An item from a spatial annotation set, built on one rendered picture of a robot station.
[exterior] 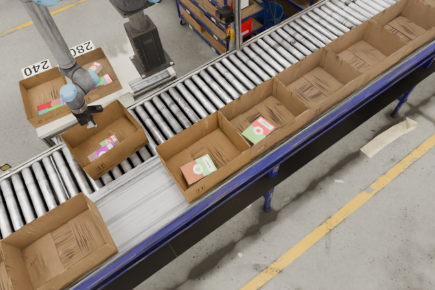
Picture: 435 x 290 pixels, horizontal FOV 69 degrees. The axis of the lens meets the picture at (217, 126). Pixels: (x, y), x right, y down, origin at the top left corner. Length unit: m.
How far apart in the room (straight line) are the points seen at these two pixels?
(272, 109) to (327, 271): 1.22
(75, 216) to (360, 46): 2.00
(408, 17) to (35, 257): 2.68
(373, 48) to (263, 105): 0.87
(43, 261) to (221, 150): 1.01
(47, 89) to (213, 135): 1.31
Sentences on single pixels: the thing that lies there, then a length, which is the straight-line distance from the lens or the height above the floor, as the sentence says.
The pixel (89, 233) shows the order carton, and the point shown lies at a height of 0.89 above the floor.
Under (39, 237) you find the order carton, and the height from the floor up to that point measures 0.90.
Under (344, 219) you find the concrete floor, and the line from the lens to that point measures 2.65.
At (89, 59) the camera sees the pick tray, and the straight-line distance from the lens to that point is 2.61.
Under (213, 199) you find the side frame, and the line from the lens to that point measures 1.62.
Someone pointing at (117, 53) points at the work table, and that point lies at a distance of 2.62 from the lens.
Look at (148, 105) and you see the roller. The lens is 2.20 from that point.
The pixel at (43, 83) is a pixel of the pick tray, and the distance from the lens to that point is 2.65.
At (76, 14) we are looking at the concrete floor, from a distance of 4.57.
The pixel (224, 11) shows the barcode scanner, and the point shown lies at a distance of 2.24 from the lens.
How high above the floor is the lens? 2.43
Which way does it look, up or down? 56 degrees down
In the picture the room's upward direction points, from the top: 7 degrees counter-clockwise
